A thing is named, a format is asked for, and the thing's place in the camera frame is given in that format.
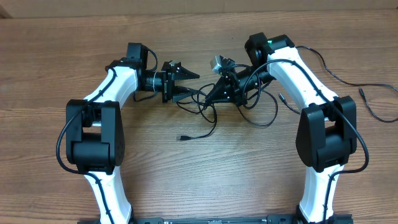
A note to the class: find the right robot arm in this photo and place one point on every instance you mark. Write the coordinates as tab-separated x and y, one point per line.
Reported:
326	135

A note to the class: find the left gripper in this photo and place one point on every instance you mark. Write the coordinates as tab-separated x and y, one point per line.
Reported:
168	77

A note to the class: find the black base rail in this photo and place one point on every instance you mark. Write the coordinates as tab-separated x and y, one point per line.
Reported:
214	221

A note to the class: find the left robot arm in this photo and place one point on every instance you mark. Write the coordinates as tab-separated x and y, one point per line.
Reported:
94	134

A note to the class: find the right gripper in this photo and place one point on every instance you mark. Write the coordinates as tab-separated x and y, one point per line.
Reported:
232	88

